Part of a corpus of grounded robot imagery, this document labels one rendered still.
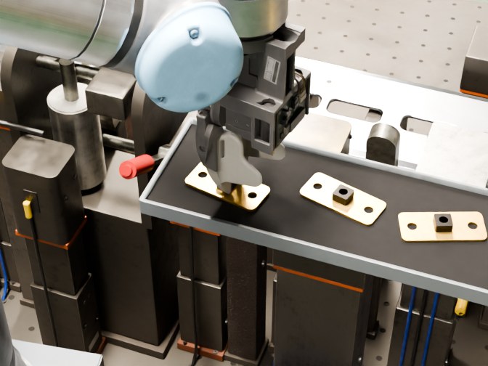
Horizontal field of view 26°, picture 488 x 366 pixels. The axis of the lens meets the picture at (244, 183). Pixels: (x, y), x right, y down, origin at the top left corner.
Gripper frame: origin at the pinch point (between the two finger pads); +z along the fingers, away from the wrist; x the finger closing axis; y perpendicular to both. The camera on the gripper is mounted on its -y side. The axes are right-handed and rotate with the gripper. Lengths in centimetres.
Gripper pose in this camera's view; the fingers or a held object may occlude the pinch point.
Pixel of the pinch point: (226, 173)
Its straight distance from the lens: 107.5
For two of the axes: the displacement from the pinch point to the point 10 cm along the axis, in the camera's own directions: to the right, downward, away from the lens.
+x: 5.2, -6.0, 6.2
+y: 8.6, 3.6, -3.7
